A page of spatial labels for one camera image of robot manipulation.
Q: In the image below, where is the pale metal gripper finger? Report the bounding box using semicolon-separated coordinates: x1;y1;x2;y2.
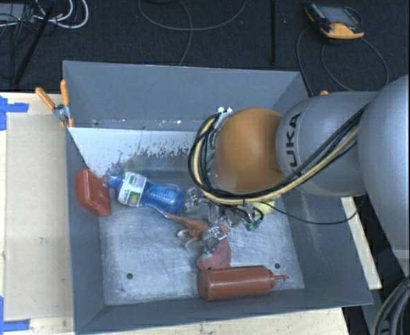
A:
204;225;229;242
201;239;221;258

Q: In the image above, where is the pink soft toy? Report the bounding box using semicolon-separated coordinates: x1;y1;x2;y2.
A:
195;237;233;271

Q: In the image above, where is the orange toy dinosaur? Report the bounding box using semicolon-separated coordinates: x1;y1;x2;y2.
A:
164;211;231;250

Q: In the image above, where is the yellow toy fruit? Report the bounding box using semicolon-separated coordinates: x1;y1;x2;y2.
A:
256;201;276;216

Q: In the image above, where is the clear crumpled plastic thing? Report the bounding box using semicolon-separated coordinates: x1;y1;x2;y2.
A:
185;186;206;213

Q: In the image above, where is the red-brown squeeze bottle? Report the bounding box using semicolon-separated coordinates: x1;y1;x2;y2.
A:
197;265;290;302

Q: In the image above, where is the grey metal bin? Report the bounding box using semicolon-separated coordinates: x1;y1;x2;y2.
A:
61;60;374;335

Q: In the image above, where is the clear plastic bottle blue cap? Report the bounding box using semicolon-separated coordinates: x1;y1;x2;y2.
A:
107;171;187;216

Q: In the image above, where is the red-brown flat block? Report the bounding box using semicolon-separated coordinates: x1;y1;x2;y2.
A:
74;168;113;218

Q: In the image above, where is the pale flat board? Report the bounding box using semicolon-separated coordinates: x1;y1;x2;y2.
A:
3;112;75;322

